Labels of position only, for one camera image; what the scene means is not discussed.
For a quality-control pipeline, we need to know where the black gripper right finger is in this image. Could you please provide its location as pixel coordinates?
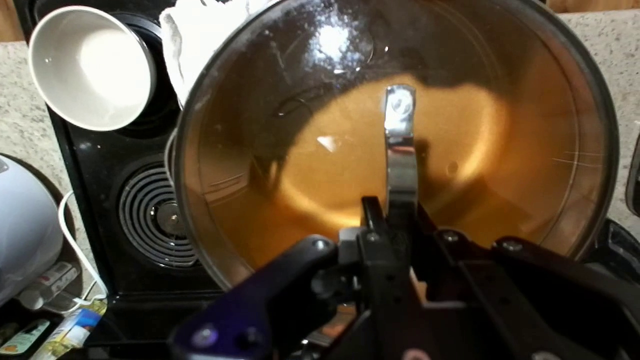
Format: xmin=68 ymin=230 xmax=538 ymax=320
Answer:
xmin=390 ymin=198 xmax=640 ymax=360

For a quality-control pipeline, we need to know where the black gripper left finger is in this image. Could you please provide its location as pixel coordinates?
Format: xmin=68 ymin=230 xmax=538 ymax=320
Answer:
xmin=168 ymin=195 xmax=397 ymax=360

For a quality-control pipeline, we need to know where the steel pot with orange handles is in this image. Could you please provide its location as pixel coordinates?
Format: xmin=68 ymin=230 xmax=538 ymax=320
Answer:
xmin=163 ymin=0 xmax=622 ymax=296

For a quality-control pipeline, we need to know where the electric coil burner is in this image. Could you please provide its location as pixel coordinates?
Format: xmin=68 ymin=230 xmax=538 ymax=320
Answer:
xmin=117 ymin=165 xmax=202 ymax=271

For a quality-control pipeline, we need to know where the colourful paper packet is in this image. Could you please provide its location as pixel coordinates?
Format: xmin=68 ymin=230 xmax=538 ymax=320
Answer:
xmin=0 ymin=318 xmax=53 ymax=360
xmin=33 ymin=305 xmax=104 ymax=360

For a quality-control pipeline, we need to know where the black electric stove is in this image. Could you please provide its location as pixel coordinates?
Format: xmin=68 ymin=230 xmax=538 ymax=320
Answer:
xmin=12 ymin=0 xmax=640 ymax=360

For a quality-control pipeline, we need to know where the white kitchen appliance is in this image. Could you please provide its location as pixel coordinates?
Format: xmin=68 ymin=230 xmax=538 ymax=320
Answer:
xmin=0 ymin=155 xmax=67 ymax=311

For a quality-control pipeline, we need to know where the white crumpled cloth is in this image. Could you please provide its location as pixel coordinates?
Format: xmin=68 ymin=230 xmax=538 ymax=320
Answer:
xmin=159 ymin=0 xmax=283 ymax=110

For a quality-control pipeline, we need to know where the white ceramic bowl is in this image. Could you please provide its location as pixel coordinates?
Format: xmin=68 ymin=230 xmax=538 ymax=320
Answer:
xmin=26 ymin=5 xmax=159 ymax=134

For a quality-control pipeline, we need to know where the white appliance cord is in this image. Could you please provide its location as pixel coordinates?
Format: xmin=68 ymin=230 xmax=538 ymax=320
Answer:
xmin=57 ymin=190 xmax=111 ymax=305

